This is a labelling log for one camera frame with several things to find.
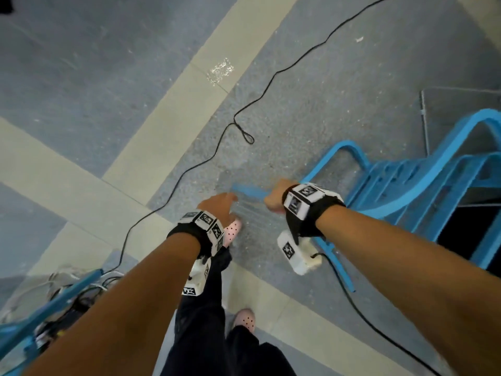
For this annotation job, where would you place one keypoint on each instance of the person's left hand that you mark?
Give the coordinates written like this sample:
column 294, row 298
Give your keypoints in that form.
column 216, row 206

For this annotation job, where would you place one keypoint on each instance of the person's right hand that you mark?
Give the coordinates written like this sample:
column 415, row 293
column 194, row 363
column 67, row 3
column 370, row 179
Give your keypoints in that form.
column 277, row 193

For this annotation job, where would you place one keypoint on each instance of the person's left fingers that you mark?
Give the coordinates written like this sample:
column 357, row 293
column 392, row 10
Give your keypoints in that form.
column 231, row 197

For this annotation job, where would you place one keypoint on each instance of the person's right fingers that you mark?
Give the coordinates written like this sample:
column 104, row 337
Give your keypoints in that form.
column 269, row 201

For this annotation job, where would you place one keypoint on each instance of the person's left forearm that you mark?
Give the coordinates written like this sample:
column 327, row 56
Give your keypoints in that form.
column 129, row 309

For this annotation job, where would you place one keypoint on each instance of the person's right forearm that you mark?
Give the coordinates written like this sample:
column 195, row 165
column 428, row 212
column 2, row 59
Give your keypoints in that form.
column 411, row 278

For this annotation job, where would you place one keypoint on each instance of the pink perforated clog shoe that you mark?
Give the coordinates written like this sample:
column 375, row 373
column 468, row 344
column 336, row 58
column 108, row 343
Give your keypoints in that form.
column 245, row 319
column 231, row 231

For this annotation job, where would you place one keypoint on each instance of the crumpled clear plastic scrap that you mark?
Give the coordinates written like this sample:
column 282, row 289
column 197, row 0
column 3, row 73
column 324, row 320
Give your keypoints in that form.
column 220, row 71

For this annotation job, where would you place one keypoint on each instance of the black trousers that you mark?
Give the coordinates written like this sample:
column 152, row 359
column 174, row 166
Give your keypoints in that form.
column 203, row 332

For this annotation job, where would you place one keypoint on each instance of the black object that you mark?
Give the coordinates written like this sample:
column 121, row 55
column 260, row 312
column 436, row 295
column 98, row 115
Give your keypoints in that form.
column 5, row 3

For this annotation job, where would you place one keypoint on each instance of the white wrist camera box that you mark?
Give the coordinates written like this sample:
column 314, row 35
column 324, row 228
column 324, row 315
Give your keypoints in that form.
column 197, row 278
column 298, row 256

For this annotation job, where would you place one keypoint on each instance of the blue metal frame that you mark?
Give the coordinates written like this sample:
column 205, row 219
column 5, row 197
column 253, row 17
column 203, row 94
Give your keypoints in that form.
column 47, row 309

